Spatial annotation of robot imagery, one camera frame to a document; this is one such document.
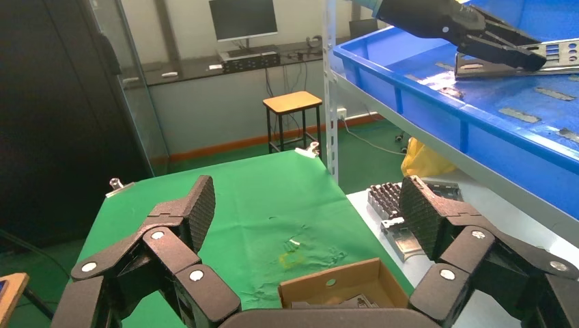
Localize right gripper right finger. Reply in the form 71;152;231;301
399;175;579;328

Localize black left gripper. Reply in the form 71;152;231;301
375;0;548;73

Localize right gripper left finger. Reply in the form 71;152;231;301
51;175;243;328

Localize blue plastic tray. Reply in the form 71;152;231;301
333;0;579;223

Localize brown cardboard box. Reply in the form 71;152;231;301
277;258;410;311

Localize black equipment box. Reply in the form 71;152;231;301
221;51;281;74

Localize silver binder clip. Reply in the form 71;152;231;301
104;177;136;199
294;141;321;159

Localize green table cloth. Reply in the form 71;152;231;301
49;149;414;328

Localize yellow plastic bag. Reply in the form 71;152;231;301
401;137;457;182

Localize finned metal heat sink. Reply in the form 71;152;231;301
367;180;408;223

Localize grey counter desk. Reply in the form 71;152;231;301
119;36;354;159

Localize wooden board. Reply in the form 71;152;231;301
0;272;30;328

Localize black cabinet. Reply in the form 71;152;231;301
0;0;155;254

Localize wooden stool black legs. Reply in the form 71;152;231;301
262;90;324;155

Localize black keyboard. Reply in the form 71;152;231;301
225;44;279;58

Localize black computer monitor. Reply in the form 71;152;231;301
208;0;279;44

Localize glass panel grey frame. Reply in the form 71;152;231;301
83;0;171;178

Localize black floor cable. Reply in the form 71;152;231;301
0;225;71;279

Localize white floor cable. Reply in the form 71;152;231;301
343;118;408;158

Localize white perforated shelf post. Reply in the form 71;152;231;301
323;0;340;182

